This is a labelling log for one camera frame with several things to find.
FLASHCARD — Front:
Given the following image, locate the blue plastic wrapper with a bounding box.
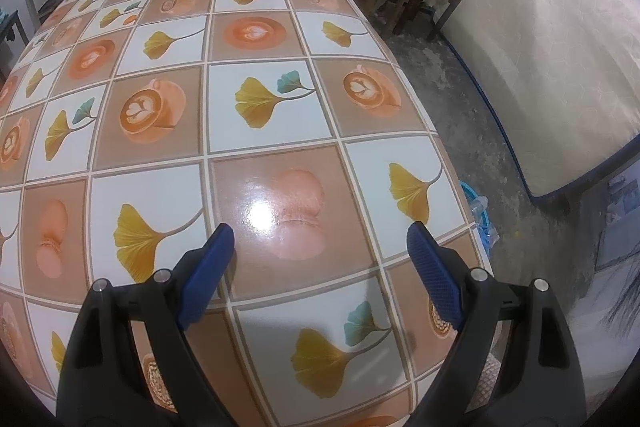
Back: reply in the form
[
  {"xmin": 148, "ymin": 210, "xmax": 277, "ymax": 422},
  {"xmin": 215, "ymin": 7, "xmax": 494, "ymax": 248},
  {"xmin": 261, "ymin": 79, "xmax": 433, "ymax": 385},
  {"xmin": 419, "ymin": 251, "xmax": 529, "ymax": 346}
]
[{"xmin": 478, "ymin": 223, "xmax": 500, "ymax": 255}]

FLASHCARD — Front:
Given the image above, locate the green label plastic bottle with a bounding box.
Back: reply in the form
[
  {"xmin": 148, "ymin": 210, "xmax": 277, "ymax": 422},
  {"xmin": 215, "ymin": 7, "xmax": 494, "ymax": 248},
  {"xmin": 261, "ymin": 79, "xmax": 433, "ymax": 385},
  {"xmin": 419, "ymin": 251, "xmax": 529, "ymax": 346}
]
[{"xmin": 470, "ymin": 195, "xmax": 488, "ymax": 218}]

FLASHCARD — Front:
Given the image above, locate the blue mesh trash basket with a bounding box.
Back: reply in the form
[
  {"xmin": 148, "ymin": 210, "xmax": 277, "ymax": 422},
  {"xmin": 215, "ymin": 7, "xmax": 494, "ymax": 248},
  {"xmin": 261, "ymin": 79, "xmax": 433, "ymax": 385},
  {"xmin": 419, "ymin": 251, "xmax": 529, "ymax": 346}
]
[{"xmin": 460, "ymin": 181, "xmax": 499, "ymax": 255}]

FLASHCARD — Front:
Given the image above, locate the patterned dining table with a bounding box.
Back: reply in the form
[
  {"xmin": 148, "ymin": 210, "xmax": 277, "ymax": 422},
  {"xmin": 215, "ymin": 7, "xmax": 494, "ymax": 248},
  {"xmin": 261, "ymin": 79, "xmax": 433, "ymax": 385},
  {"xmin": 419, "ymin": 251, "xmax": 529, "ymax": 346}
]
[{"xmin": 1, "ymin": 0, "xmax": 486, "ymax": 426}]

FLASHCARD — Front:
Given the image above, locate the white mattress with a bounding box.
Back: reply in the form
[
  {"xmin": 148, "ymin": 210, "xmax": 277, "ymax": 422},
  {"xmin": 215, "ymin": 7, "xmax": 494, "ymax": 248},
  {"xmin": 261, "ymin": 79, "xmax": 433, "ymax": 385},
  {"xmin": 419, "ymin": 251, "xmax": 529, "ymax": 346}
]
[{"xmin": 445, "ymin": 0, "xmax": 639, "ymax": 198}]

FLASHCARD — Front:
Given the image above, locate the wooden chair with cushion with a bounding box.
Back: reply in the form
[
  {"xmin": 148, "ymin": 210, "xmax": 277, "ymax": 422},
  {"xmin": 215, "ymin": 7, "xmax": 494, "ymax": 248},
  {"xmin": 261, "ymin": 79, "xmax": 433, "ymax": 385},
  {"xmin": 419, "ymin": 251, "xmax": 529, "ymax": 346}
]
[{"xmin": 1, "ymin": 11, "xmax": 29, "ymax": 66}]

